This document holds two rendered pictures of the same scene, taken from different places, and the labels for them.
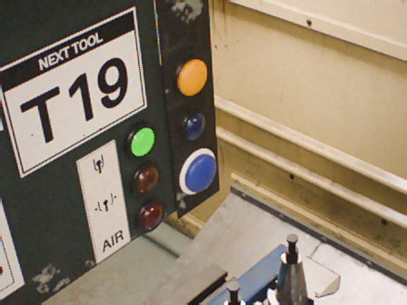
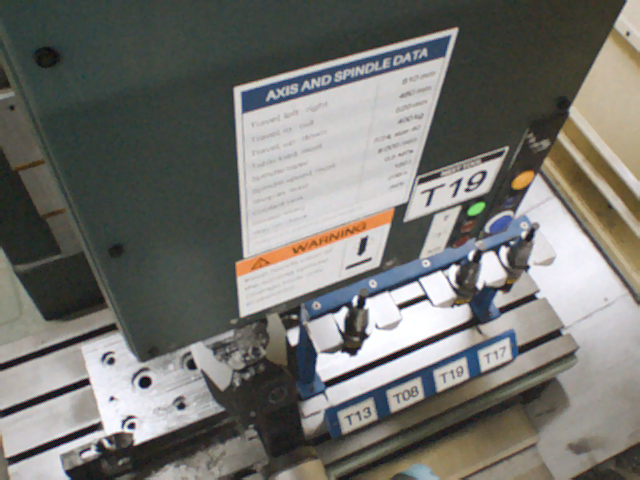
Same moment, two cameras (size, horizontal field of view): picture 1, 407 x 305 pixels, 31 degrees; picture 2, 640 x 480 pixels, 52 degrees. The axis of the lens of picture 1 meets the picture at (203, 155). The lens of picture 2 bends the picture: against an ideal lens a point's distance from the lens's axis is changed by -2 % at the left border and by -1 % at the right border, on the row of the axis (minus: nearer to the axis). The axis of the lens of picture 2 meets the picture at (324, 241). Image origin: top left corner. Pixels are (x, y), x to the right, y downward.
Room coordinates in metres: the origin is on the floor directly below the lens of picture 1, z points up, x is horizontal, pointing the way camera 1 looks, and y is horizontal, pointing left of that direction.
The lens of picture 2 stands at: (-0.04, 0.10, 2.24)
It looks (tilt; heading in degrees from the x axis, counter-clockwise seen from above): 57 degrees down; 12
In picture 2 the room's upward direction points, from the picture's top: 7 degrees clockwise
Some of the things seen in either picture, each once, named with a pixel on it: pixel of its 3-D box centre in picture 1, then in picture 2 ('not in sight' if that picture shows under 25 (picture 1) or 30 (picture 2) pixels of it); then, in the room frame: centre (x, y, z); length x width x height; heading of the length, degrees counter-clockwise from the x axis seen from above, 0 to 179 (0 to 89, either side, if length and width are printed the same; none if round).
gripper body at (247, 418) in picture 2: not in sight; (271, 425); (0.20, 0.18, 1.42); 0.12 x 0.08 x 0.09; 43
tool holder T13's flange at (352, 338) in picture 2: not in sight; (355, 323); (0.47, 0.14, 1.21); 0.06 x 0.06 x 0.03
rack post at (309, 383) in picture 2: not in sight; (308, 346); (0.47, 0.21, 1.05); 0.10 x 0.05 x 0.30; 43
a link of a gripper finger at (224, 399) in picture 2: not in sight; (230, 389); (0.21, 0.25, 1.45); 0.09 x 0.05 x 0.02; 68
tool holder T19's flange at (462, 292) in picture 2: not in sight; (464, 280); (0.62, -0.02, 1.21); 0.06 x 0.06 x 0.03
